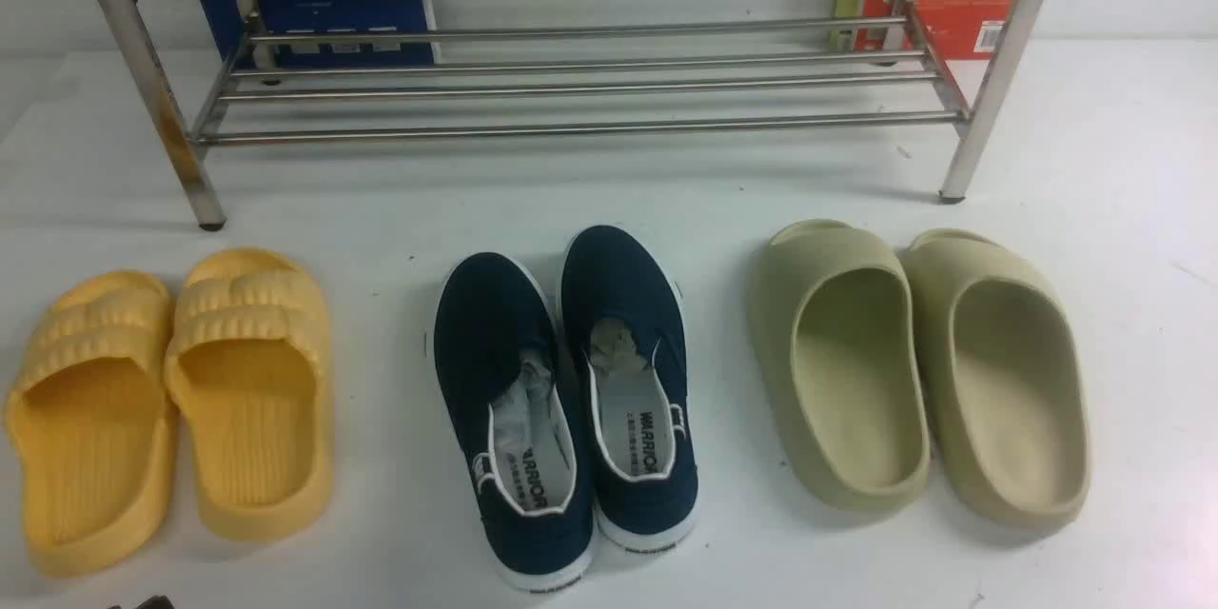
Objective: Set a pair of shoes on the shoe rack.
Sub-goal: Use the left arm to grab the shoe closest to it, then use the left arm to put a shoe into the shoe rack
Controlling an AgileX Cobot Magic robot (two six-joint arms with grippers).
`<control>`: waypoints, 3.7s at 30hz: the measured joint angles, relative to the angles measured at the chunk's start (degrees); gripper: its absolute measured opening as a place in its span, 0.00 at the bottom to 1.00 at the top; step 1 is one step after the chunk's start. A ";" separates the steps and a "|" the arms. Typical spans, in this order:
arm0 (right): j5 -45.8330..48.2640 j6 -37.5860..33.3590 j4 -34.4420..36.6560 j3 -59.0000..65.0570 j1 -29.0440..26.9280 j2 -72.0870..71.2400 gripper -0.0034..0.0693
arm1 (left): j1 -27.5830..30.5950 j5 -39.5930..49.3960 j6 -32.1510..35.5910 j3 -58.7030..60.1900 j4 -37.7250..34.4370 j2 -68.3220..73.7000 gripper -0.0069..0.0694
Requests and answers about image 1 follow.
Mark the navy canvas shoe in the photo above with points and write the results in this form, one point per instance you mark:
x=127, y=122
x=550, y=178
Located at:
x=623, y=322
x=519, y=420

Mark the blue box behind rack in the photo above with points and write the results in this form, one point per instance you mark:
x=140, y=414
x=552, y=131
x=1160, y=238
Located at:
x=326, y=17

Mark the stainless steel shoe rack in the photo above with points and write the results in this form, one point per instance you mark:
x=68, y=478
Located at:
x=187, y=143

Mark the left olive foam slipper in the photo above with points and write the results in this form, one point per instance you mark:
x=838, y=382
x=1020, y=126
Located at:
x=831, y=319

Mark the olive foam slipper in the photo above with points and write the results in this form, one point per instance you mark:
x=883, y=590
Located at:
x=1003, y=381
x=831, y=319

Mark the right yellow slipper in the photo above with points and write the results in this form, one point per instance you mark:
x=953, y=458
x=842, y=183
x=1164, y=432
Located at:
x=249, y=366

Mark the yellow slipper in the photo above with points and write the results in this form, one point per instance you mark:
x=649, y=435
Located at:
x=92, y=425
x=249, y=366

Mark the right olive foam slipper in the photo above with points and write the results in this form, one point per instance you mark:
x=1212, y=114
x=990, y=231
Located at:
x=1003, y=381

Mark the left yellow slipper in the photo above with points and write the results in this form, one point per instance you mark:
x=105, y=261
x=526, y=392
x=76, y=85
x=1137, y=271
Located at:
x=92, y=425

